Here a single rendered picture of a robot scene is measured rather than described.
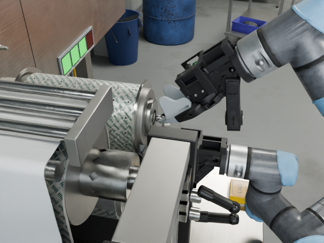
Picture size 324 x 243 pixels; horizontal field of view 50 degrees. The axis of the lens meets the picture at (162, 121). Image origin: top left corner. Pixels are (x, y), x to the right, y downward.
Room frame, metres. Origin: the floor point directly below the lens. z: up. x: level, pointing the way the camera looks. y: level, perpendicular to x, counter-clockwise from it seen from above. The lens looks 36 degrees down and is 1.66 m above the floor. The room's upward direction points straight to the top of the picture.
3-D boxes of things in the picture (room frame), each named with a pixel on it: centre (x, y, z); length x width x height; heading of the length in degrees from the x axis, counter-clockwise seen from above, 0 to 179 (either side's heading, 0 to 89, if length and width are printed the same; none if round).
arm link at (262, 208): (0.56, -0.25, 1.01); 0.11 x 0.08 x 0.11; 26
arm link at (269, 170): (0.57, -0.24, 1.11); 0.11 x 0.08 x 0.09; 78
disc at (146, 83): (0.57, 0.04, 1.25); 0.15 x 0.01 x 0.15; 168
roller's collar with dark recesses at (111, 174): (0.32, 0.07, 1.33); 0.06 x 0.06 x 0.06; 78
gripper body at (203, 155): (0.61, -0.09, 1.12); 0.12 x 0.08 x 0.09; 78
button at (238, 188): (0.68, -0.23, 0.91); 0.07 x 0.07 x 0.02; 78
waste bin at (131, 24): (3.38, 0.39, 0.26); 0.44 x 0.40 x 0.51; 75
